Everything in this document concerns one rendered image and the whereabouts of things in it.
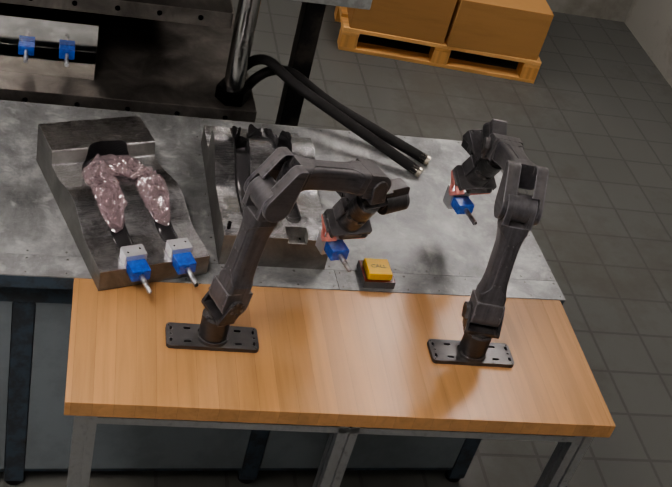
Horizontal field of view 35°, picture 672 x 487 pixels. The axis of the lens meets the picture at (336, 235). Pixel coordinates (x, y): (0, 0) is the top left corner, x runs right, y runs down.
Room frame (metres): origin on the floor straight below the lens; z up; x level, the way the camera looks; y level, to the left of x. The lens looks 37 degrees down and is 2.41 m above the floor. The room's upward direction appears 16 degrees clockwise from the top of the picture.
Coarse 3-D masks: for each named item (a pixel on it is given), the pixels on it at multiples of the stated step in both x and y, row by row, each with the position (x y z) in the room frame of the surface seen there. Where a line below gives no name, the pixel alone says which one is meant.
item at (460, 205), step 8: (448, 184) 2.29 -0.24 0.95; (448, 192) 2.28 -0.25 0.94; (464, 192) 2.28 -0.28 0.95; (448, 200) 2.27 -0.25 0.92; (456, 200) 2.25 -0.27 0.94; (464, 200) 2.26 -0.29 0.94; (448, 208) 2.26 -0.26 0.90; (456, 208) 2.24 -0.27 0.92; (464, 208) 2.24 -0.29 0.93; (472, 208) 2.25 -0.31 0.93; (472, 216) 2.21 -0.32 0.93
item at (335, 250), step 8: (320, 232) 1.95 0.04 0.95; (320, 240) 1.94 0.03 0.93; (320, 248) 1.94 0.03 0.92; (328, 248) 1.92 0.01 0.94; (336, 248) 1.91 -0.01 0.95; (344, 248) 1.92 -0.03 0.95; (328, 256) 1.91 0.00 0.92; (336, 256) 1.90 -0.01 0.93; (344, 256) 1.92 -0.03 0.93; (344, 264) 1.88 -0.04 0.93
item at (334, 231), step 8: (328, 216) 1.90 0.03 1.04; (344, 216) 1.88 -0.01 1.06; (328, 224) 1.89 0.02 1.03; (336, 224) 1.89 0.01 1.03; (344, 224) 1.88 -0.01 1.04; (352, 224) 1.87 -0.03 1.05; (360, 224) 1.88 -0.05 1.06; (368, 224) 1.93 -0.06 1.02; (336, 232) 1.87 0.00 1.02; (344, 232) 1.88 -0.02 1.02; (352, 232) 1.89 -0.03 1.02; (360, 232) 1.90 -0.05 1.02; (368, 232) 1.91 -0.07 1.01
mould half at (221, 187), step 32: (224, 128) 2.40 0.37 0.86; (224, 160) 2.18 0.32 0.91; (256, 160) 2.21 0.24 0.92; (224, 192) 2.09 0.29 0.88; (224, 224) 1.96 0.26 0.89; (288, 224) 2.03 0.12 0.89; (320, 224) 2.06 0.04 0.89; (224, 256) 1.92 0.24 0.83; (288, 256) 1.98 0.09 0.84; (320, 256) 2.00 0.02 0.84
